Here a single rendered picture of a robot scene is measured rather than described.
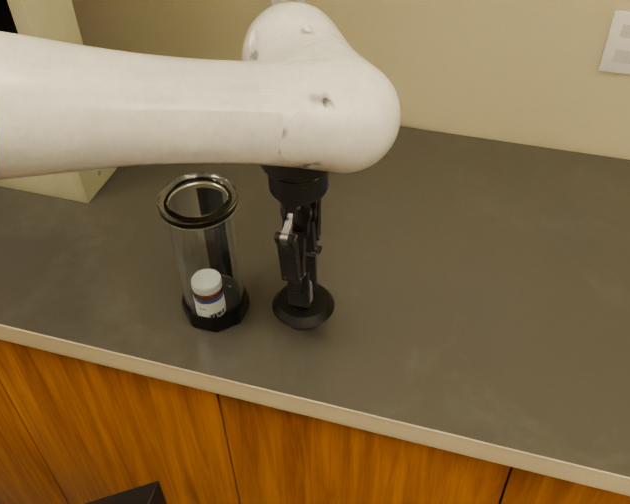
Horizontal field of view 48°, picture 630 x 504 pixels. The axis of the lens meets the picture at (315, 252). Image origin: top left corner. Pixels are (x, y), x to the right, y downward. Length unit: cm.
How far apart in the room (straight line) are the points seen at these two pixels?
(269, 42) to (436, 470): 68
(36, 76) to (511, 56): 103
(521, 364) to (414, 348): 15
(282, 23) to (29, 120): 30
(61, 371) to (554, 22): 106
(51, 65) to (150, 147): 9
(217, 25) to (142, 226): 49
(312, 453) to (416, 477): 17
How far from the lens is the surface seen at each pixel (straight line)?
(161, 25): 161
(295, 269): 91
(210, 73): 60
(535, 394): 104
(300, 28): 73
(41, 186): 140
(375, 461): 114
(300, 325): 100
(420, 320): 109
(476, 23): 140
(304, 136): 61
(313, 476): 124
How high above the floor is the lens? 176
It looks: 44 degrees down
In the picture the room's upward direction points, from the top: 2 degrees counter-clockwise
